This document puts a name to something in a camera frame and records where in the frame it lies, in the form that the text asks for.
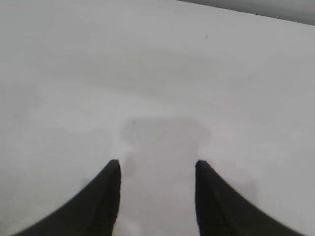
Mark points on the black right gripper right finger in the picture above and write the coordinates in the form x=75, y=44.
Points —
x=219, y=204

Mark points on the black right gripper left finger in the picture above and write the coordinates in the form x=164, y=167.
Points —
x=93, y=204

